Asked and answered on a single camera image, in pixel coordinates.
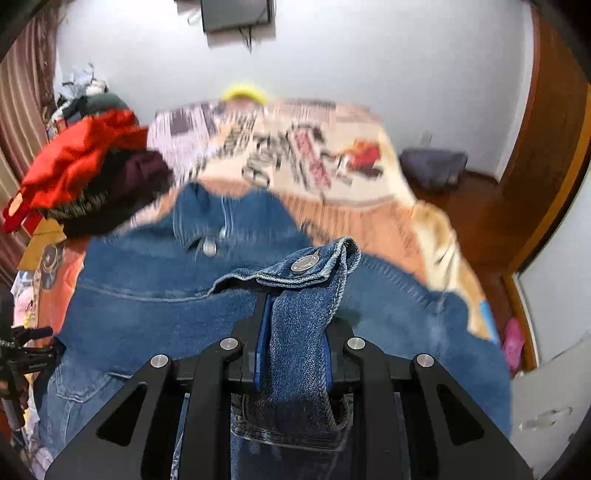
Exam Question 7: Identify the blue denim jacket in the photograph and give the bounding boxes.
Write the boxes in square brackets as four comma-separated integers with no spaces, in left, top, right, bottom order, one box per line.
[34,183,511,479]

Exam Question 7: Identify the dark folded clothes pile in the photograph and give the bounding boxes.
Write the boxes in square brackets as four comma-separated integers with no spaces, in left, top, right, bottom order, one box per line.
[40,150,173,238]

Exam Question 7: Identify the pink slipper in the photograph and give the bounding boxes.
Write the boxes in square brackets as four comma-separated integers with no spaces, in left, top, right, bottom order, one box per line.
[502,318,525,374]

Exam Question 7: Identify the white sliding heart door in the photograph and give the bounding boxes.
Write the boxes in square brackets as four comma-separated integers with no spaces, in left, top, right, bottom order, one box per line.
[511,174,591,479]

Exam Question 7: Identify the red folded garment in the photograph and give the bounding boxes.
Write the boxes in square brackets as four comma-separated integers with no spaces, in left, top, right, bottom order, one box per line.
[1,109,148,233]

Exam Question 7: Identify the cream plush blanket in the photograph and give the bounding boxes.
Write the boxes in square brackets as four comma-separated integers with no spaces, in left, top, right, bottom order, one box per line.
[379,130,500,344]

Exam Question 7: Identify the brown wooden wardrobe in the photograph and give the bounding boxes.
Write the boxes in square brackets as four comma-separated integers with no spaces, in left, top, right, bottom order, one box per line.
[500,7,590,371]

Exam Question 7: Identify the grey bag on floor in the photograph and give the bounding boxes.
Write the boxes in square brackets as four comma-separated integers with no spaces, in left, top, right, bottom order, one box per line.
[400,148,468,190]

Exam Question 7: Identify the printed newspaper bed sheet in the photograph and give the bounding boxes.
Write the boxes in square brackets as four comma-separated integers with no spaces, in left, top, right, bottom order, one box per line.
[18,97,426,333]

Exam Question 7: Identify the striped brown curtain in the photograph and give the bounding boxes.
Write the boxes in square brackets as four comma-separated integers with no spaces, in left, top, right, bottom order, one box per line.
[0,8,59,287]

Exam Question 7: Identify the yellow round object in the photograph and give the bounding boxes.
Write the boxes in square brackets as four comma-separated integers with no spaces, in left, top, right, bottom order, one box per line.
[221,83,269,105]

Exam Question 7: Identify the small black wall monitor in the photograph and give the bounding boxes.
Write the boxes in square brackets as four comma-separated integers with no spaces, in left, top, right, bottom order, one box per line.
[200,0,273,33]

